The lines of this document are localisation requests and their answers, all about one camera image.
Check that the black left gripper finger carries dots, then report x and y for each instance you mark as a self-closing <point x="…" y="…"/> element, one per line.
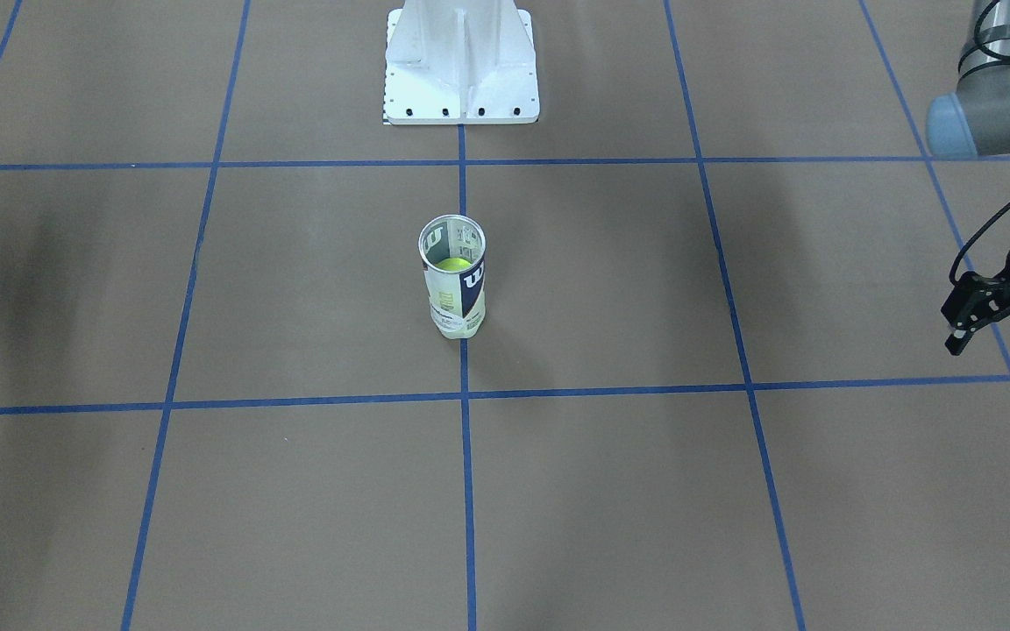
<point x="974" y="303"/>

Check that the white tennis ball can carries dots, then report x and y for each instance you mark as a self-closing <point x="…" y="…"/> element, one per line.
<point x="456" y="300"/>

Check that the tennis ball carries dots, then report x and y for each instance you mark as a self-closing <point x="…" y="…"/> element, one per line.
<point x="453" y="264"/>

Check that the white pedestal column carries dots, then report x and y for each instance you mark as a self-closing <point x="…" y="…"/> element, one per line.
<point x="460" y="63"/>

